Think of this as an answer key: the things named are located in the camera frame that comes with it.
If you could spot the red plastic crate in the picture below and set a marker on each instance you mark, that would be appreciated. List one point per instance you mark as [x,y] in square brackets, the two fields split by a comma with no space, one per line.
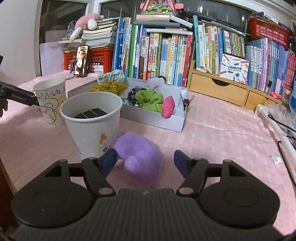
[99,58]

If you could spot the grey cloth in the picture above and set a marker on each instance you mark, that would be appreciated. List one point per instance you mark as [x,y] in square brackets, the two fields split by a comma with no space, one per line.
[70,29]

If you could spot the paper cup with colourful drawing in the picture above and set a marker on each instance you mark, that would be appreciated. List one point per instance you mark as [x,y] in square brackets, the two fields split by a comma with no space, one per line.
[90,136]

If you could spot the dark blue patterned scrunchie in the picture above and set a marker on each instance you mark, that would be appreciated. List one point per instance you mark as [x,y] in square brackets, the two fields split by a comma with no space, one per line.
[133,95]

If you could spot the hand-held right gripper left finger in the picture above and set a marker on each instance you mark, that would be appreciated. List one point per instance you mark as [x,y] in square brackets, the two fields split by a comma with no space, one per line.
[108,160]

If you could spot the colourful cardboard toy house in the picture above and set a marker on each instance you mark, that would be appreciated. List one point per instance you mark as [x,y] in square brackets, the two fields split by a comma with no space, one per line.
[159,7]

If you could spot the black phone tripod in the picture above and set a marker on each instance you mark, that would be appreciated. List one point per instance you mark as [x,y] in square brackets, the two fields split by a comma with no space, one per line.
[72,66]

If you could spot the stack of worn paperback books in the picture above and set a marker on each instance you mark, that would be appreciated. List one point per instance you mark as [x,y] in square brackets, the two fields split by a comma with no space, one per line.
[99,34]

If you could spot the bright green scrunchie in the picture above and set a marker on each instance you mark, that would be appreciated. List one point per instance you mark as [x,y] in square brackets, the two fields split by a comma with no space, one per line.
[150,99]

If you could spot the pink fluffy ball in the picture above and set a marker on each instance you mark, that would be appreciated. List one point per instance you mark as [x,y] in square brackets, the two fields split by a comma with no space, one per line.
[168,106]

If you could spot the beige flat box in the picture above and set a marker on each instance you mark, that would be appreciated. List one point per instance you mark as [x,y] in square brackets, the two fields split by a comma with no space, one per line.
[152,18]

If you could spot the grey cardboard box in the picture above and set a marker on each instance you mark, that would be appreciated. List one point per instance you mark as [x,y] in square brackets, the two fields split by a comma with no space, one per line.
[148,118]

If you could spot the pink plush toy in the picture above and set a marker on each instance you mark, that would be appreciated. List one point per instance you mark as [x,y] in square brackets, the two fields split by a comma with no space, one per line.
[86,20]

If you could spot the yellow sequined bow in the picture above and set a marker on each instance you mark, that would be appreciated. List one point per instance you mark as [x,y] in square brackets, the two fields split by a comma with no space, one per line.
[108,87]

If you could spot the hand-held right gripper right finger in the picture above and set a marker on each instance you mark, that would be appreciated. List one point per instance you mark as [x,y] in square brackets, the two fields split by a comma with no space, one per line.
[181,160]

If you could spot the smartphone with lit screen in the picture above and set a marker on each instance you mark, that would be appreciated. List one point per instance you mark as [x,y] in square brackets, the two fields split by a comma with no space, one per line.
[81,61]

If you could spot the green checked scrunchie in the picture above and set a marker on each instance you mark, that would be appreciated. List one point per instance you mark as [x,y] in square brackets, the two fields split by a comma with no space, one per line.
[111,76]

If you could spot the small pink toy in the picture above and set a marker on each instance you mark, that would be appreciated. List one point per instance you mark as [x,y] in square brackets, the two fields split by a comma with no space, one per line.
[275,95]

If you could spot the white label printer box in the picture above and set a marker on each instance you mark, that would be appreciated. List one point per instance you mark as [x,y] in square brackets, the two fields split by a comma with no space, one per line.
[233,69]

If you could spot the small white wrapper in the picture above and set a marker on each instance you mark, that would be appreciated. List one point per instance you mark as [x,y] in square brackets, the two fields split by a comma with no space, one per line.
[276,159]

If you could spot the black rectangular item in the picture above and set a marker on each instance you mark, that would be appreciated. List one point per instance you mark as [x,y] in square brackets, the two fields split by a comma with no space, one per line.
[90,113]

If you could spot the row of upright small books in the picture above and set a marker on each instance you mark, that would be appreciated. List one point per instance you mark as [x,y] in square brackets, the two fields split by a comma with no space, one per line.
[266,64]

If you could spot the row of upright large books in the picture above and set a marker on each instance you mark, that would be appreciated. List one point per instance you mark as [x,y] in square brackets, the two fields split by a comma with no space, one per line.
[150,58]

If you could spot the blue alien plush toy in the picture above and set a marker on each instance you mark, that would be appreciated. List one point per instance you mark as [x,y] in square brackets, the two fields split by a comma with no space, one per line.
[292,99]

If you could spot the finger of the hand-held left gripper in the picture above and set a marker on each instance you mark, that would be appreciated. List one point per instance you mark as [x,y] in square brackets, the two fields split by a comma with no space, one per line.
[34,100]

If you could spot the wooden drawer organizer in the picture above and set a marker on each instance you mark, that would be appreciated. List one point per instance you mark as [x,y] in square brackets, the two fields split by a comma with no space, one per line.
[217,90]

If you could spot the white plastic tube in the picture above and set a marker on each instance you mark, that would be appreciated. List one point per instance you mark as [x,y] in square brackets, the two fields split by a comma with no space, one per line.
[272,120]

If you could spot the purple fluffy ball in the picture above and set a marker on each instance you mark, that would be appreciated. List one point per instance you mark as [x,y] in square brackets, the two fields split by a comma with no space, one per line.
[138,153]

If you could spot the black binder clip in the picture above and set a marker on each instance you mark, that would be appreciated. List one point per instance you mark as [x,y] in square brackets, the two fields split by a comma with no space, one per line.
[185,102]

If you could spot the paper cup with black scribble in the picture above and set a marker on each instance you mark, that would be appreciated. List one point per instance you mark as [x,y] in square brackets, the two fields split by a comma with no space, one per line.
[49,102]

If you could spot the red plastic basket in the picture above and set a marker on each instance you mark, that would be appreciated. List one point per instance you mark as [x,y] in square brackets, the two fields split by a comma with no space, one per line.
[268,32]

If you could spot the dark green flat book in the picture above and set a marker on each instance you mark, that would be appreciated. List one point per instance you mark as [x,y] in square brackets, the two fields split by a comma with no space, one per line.
[157,23]

